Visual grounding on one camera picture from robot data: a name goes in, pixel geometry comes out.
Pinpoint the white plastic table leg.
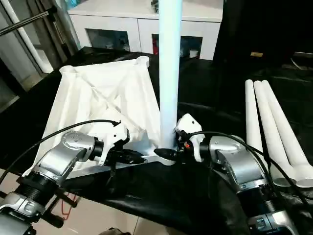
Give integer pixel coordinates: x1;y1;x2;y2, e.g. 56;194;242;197
245;80;274;177
156;0;183;150
260;80;313;189
252;80;298;188

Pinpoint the white sideboard cabinet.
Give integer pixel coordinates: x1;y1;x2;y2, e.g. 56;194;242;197
67;0;225;61

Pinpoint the red floor cable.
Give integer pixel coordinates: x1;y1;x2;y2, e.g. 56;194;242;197
60;191;72;221

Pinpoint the white plastic table top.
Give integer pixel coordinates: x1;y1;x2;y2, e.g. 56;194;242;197
31;55;179;181

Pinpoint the grey brown curtain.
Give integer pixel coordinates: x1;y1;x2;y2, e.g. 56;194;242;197
33;0;79;62

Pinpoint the black plastic mat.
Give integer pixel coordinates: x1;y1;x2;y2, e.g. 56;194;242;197
0;45;313;235

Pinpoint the white round pipe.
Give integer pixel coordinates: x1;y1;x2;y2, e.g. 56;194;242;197
6;0;54;72

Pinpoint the grey metal pole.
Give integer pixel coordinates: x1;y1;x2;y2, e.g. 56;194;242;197
0;6;59;38

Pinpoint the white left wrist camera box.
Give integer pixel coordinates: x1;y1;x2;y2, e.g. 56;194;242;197
98;119;131;167

